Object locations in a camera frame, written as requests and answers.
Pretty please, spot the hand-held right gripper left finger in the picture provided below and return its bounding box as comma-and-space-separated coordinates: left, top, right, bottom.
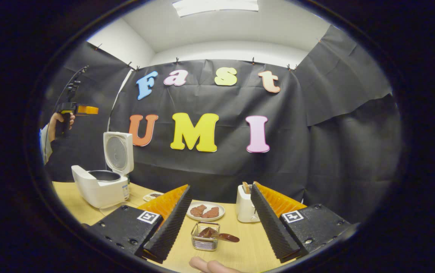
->
88, 184, 193, 264

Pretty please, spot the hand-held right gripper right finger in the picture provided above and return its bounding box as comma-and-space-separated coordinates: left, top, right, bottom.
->
250, 182, 354, 263

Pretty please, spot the wire chopstick holder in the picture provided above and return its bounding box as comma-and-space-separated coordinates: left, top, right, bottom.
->
191, 222, 221, 251

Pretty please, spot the brown wooden spoon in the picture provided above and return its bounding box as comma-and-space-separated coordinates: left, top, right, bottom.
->
198, 227, 240, 243

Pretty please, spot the white rice cooker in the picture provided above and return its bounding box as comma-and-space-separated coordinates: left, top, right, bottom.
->
71, 132, 135, 209

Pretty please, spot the white toaster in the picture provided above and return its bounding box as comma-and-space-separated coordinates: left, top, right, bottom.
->
236, 185, 260, 223

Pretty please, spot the white round plate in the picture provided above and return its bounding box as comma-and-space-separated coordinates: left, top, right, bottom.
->
186, 201, 225, 222

